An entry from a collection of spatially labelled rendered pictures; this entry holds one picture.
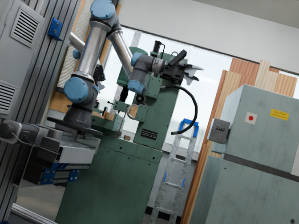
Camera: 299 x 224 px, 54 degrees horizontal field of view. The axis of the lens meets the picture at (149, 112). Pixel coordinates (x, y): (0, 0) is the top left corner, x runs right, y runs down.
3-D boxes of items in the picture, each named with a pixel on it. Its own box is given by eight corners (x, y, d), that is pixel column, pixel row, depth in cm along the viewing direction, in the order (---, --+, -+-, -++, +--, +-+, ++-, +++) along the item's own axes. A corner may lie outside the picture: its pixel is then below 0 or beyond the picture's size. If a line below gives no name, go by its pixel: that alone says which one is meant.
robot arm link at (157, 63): (155, 61, 151) (155, 54, 143) (164, 63, 150) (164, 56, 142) (151, 74, 149) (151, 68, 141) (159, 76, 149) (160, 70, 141)
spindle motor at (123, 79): (117, 86, 241) (128, 50, 244) (137, 92, 241) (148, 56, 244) (114, 82, 224) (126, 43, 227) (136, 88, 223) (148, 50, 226)
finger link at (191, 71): (201, 78, 136) (184, 78, 142) (204, 67, 138) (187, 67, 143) (198, 76, 134) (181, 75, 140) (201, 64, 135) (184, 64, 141)
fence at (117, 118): (121, 125, 252) (123, 119, 253) (123, 126, 252) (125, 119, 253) (112, 121, 193) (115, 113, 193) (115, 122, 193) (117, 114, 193)
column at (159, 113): (134, 142, 240) (159, 58, 246) (160, 150, 239) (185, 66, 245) (132, 142, 217) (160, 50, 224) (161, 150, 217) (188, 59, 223)
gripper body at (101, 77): (104, 79, 218) (101, 63, 219) (93, 82, 218) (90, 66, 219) (106, 81, 226) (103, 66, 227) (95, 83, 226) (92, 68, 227)
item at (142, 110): (135, 120, 219) (139, 105, 220) (143, 122, 219) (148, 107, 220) (134, 119, 209) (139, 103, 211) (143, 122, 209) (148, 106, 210)
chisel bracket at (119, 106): (113, 111, 234) (116, 101, 235) (129, 116, 234) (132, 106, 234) (111, 110, 227) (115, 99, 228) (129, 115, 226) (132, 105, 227)
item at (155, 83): (145, 96, 220) (151, 78, 222) (156, 100, 220) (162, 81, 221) (144, 95, 212) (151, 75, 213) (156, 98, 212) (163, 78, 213)
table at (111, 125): (87, 122, 253) (89, 115, 254) (121, 132, 252) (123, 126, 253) (67, 117, 193) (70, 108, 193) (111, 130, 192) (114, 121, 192)
